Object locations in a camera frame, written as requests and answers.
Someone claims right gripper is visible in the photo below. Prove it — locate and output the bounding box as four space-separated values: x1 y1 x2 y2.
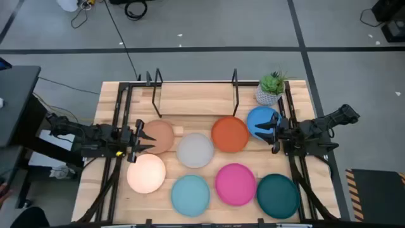
254 111 292 155

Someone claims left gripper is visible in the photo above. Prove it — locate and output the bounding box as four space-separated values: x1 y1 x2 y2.
118 119 157 163

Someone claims blue plate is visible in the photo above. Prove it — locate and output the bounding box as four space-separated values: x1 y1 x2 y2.
246 106 282 142

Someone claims tan brown plate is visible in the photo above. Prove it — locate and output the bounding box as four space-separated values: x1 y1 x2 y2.
140 119 175 155

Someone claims orange plate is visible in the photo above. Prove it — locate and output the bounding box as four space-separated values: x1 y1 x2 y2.
211 116 251 153

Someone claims grey plate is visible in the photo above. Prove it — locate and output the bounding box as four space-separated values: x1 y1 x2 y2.
176 132 215 169

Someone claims dark green plate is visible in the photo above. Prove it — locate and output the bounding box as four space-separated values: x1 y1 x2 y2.
256 173 301 220

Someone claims cream white plate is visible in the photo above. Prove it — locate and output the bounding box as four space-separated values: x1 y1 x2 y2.
126 153 167 194

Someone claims succulent in white patterned pot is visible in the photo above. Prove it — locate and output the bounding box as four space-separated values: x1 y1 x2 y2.
254 71 289 107

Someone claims pink plate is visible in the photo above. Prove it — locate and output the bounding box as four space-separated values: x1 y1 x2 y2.
215 163 257 207

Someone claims light teal plate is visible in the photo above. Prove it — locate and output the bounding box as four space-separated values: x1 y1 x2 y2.
170 174 211 218

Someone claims crumpled clear plastic bag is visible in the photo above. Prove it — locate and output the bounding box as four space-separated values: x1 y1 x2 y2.
49 164 77 181

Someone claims white flat board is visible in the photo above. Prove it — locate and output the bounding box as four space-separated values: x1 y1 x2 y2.
28 129 76 168

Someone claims black mat with hazard stripes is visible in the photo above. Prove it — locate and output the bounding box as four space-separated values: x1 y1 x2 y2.
345 168 405 222

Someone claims dark grey desk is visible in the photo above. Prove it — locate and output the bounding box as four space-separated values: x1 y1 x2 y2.
0 65 42 148

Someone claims person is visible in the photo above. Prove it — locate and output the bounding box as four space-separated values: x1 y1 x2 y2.
10 206 51 228

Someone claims person's hand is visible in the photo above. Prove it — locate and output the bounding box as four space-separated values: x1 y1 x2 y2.
0 182 13 205

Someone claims white container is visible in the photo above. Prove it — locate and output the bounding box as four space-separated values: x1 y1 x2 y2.
56 0 79 13

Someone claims black equipment stand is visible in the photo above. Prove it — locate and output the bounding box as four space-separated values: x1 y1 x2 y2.
371 0 405 44

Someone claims black metal rig frame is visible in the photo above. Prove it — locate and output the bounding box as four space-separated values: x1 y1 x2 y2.
75 80 341 224

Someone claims long black floor cable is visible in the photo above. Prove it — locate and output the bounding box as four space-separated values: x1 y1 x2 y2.
103 0 140 80

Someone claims coiled black cable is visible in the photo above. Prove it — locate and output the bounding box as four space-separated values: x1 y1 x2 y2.
123 0 149 22

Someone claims thin black cable loop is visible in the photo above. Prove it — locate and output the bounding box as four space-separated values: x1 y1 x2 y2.
359 8 384 28

